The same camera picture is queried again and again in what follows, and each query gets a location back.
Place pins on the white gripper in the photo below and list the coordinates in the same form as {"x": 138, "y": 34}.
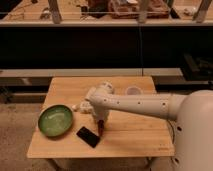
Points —
{"x": 99, "y": 114}

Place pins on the wooden table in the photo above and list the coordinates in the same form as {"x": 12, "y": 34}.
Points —
{"x": 125, "y": 135}

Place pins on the black rectangular pouch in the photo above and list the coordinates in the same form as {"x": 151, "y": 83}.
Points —
{"x": 88, "y": 136}

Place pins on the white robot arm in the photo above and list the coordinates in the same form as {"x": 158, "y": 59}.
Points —
{"x": 193, "y": 114}

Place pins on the green bowl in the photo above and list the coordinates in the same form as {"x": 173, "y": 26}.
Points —
{"x": 55, "y": 120}

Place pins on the background workbench shelf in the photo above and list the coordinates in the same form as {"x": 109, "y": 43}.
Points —
{"x": 106, "y": 13}

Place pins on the white snack packet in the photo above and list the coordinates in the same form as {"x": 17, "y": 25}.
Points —
{"x": 85, "y": 107}

